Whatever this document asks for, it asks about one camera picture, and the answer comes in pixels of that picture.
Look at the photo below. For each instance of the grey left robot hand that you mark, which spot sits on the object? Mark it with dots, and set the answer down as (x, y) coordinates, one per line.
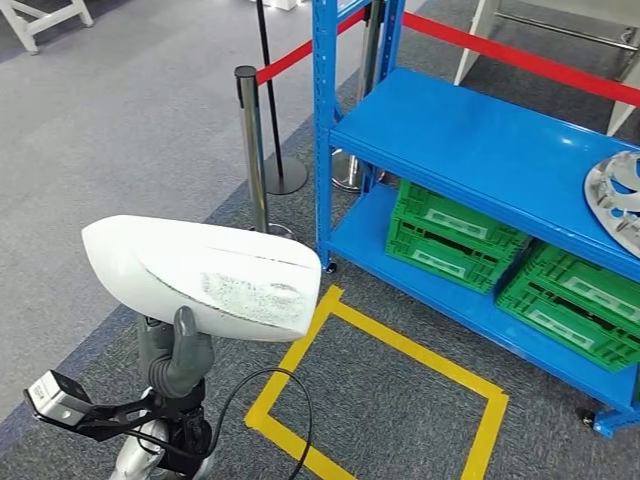
(190, 361)

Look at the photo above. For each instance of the white plastic car part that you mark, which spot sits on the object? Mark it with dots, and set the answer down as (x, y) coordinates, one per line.
(175, 265)

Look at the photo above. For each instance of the silver wheel hubcap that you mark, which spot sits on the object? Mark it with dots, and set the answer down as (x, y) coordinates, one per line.
(600, 192)

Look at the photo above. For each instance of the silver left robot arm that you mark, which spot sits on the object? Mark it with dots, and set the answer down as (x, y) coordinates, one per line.
(135, 457)

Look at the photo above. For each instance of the blue metal shelf rack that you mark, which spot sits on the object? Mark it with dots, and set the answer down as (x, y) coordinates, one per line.
(475, 132)

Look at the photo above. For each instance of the yellow floor tape square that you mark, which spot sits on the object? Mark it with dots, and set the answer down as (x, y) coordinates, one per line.
(415, 354)

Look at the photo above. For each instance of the red barrier belt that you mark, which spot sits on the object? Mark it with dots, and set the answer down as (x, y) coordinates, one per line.
(525, 63)
(290, 60)

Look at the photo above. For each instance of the green plastic crate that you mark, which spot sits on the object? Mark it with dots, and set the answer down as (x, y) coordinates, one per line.
(415, 205)
(520, 301)

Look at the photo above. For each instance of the black stanchion post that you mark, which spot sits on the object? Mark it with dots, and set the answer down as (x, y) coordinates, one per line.
(287, 175)

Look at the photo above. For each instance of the chrome stanchion post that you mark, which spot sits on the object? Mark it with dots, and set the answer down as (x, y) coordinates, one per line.
(369, 79)
(252, 146)

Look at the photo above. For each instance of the white wooden table frame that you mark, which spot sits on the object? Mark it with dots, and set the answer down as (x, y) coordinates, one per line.
(30, 28)

